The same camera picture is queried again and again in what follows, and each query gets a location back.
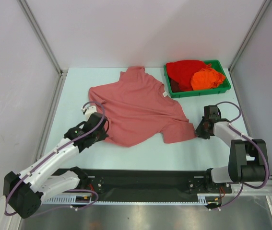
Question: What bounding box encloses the dark maroon t shirt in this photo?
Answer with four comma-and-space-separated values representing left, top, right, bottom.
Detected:
170, 79, 181, 92

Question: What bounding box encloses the green plastic bin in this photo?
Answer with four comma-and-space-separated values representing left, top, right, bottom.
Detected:
164, 60, 231, 98

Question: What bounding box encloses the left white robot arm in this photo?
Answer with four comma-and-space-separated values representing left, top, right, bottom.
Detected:
3, 112, 109, 219

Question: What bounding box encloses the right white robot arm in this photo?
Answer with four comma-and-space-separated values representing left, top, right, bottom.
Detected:
195, 105, 270, 192

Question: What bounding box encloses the aluminium frame rail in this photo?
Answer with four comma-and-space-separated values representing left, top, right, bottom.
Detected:
47, 175, 272, 196

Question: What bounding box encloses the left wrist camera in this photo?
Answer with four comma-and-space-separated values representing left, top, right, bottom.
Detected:
82, 105, 97, 121

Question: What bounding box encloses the red t shirt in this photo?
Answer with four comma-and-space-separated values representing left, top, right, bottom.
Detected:
166, 60, 206, 92

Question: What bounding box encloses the pink t shirt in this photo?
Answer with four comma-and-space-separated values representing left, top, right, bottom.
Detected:
88, 66, 196, 147

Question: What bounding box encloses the white cable duct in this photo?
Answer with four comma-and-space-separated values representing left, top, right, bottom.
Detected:
43, 194, 221, 206

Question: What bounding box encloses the orange t shirt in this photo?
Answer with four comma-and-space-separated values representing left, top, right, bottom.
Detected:
190, 64, 225, 91

